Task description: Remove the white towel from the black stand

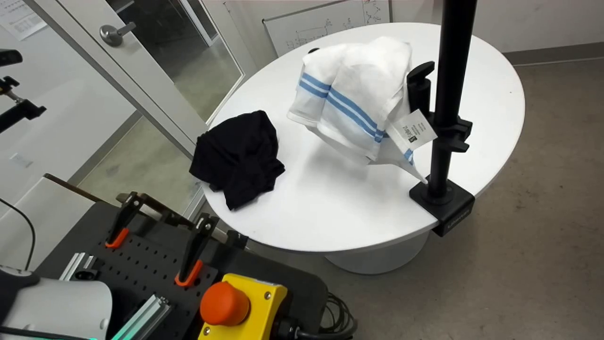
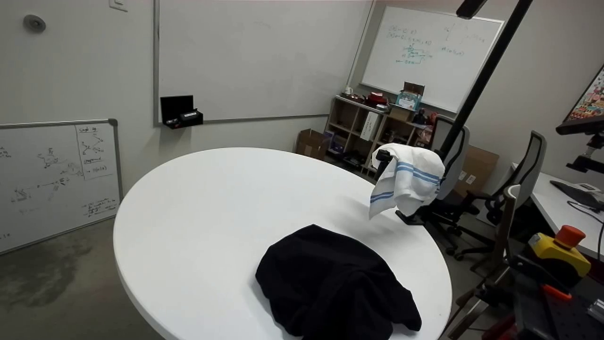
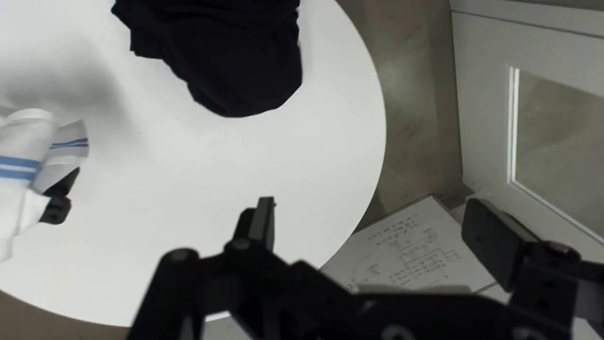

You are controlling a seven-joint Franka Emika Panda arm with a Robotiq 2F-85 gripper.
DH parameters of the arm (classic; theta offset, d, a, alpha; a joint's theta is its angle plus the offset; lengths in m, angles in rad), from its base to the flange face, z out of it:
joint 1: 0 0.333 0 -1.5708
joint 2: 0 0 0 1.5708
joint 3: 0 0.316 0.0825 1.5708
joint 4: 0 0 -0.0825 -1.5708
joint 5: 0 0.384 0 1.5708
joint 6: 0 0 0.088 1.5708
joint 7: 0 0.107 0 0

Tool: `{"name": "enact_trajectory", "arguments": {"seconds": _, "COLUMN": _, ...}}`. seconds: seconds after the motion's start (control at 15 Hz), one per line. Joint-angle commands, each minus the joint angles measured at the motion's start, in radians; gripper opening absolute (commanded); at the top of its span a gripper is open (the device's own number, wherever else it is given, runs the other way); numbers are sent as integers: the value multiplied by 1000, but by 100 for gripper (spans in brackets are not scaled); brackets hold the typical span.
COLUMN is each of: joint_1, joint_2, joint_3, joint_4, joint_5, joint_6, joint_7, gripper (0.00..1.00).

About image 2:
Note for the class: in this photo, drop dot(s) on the small brown cardboard box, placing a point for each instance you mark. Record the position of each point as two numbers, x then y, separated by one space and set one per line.
310 144

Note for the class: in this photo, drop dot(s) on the black equipment base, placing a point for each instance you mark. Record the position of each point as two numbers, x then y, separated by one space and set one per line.
559 312

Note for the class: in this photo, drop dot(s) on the white desk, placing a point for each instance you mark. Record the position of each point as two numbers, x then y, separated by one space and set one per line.
557 210

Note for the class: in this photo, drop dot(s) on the round grey wall device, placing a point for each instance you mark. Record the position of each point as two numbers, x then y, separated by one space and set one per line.
34 23

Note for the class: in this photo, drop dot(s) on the grey mesh office chair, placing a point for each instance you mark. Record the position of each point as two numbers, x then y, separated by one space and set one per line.
453 164

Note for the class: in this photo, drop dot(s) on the black cloth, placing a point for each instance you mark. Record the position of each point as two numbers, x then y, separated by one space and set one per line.
332 283

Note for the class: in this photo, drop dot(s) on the black eraser holder box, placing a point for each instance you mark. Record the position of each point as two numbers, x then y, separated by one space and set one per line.
178 108

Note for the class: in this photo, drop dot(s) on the wall whiteboard with green writing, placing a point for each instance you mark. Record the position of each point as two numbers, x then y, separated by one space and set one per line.
434 57

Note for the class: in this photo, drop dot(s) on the metal tripod stand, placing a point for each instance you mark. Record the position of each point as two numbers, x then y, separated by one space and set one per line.
502 251

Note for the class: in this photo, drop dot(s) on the large flat cardboard box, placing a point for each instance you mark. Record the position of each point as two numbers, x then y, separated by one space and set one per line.
480 168

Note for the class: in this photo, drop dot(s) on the framed whiteboard with black sketches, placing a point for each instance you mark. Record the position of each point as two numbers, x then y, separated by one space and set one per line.
49 181

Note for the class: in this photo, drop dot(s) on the computer monitor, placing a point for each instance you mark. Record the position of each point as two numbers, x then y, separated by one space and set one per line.
587 104

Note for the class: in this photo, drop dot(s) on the white towel with blue stripes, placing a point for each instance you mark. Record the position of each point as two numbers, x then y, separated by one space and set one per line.
412 179

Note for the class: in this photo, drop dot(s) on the black overhead device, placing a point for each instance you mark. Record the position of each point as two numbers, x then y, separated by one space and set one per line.
470 6

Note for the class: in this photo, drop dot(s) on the black high-back office chair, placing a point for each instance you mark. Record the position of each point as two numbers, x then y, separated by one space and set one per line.
529 164

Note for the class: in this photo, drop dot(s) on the large blank wall whiteboard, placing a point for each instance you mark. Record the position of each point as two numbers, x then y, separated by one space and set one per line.
251 57

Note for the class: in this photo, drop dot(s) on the black keyboard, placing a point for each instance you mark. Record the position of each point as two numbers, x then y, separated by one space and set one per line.
578 193

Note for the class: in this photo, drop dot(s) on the black diagonal pole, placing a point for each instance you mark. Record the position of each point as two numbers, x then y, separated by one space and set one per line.
487 68

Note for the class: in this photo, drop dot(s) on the yellow emergency stop button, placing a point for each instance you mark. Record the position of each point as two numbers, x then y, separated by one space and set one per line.
559 249

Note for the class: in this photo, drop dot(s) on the wooden cubby shelf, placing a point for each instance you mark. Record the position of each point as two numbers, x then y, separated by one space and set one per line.
355 125

